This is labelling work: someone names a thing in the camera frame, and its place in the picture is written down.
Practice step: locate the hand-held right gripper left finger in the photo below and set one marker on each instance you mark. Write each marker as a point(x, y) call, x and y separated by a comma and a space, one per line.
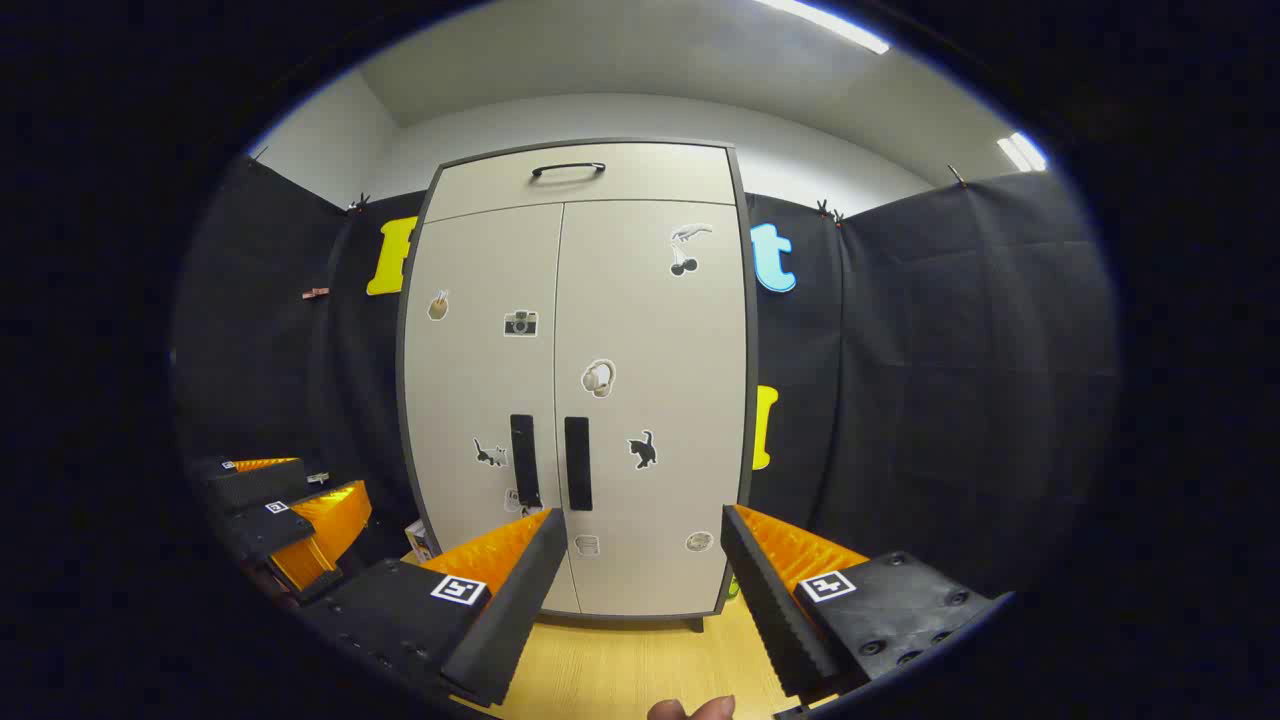
point(520, 610)

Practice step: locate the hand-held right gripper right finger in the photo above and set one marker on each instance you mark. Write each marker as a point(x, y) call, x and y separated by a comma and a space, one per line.
point(770, 610)

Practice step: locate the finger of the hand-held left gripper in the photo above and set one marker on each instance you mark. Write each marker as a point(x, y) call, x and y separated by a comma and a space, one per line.
point(260, 485)
point(270, 528)

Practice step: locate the beige double-door shoe cabinet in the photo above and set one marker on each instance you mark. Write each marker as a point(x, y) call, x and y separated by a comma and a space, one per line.
point(749, 400)

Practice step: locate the beige cabinet door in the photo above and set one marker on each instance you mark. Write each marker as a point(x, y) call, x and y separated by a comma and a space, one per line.
point(650, 330)
point(470, 380)

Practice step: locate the small white box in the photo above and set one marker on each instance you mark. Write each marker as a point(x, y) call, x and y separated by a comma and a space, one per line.
point(420, 540)

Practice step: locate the black backdrop cloth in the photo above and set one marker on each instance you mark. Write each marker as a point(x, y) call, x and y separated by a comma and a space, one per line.
point(950, 380)

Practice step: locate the short ceiling light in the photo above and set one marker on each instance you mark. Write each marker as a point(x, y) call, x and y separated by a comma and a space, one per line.
point(1022, 152)

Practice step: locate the long ceiling light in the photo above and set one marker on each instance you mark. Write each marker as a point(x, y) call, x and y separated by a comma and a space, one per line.
point(825, 22)

